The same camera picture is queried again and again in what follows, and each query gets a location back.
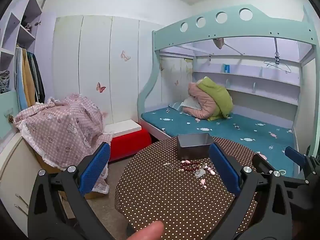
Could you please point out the blue bottle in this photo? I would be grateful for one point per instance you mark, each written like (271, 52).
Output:
(227, 68)

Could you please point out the grey metal tin box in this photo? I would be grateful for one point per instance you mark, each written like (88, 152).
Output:
(192, 152)

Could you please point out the pink charm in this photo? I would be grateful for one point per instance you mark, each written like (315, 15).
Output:
(211, 171)

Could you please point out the white pillow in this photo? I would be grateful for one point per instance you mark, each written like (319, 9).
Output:
(191, 103)

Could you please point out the black hanging garment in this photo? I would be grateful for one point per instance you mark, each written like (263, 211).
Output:
(40, 85)

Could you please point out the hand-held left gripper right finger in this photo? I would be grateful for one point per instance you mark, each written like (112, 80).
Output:
(223, 166)

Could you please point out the person's left hand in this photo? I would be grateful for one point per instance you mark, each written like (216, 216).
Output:
(147, 231)

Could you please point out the teal bunk bed frame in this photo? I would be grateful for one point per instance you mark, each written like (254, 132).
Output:
(225, 27)

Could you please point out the open white shelf unit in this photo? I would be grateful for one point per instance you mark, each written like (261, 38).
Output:
(15, 42)

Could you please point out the round brown polka-dot table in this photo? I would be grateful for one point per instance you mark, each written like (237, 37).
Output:
(162, 192)

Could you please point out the black hanging tag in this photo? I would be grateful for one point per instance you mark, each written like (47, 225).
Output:
(277, 59)

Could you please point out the pink printed cloth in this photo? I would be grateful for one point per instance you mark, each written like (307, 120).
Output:
(62, 130)

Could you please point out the clear plastic bag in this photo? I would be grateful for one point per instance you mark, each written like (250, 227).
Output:
(175, 107)
(200, 173)

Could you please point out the pink quilted jacket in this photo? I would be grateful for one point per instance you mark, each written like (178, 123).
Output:
(205, 105)

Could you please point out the light blue hanging garment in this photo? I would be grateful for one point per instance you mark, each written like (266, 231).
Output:
(20, 85)

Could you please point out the tan hanging coat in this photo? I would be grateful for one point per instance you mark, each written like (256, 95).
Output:
(28, 85)

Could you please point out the pale butterfly sticker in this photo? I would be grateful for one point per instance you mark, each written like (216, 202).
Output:
(125, 55)

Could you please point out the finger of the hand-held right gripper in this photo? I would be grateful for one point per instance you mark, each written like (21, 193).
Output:
(295, 155)
(261, 165)

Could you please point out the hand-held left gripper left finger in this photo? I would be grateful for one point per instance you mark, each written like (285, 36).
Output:
(96, 165)

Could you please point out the pink hanging cloth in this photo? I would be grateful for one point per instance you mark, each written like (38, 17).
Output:
(219, 43)

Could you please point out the pink butterfly sticker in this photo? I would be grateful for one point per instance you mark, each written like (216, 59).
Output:
(100, 87)

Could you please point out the white board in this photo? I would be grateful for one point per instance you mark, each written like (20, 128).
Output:
(122, 127)

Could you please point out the white bed shelf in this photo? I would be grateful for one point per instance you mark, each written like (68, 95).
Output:
(250, 76)

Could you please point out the grey folded clothes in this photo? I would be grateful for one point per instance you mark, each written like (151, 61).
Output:
(3, 82)

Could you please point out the teal candy print bed sheet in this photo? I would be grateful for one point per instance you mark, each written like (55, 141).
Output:
(225, 127)

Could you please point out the pink flower hair clip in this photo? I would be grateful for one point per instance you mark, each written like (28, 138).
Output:
(185, 161)

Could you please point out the green blanket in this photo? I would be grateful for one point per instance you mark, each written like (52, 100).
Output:
(217, 92)

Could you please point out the white wardrobe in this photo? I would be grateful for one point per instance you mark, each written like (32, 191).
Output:
(95, 55)

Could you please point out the white drawer cabinet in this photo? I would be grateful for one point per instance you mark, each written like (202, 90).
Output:
(17, 180)

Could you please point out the red storage stool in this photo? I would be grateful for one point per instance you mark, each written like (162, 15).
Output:
(130, 145)

